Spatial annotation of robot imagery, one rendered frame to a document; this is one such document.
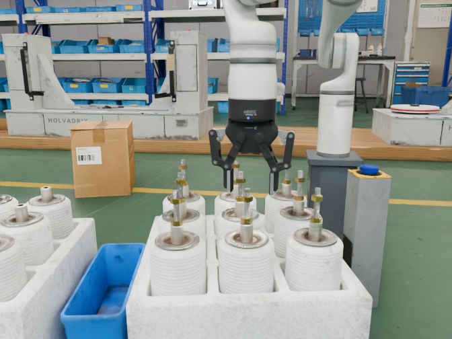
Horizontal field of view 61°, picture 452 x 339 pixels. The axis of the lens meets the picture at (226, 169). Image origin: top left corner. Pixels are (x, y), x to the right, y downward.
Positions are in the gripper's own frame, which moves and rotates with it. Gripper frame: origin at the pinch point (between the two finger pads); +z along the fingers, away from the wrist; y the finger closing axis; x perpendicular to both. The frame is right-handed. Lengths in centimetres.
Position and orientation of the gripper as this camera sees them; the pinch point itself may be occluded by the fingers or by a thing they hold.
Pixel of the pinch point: (251, 184)
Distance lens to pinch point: 63.9
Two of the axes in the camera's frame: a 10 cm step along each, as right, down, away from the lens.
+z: 0.0, 9.7, 2.5
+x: 2.1, -2.4, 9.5
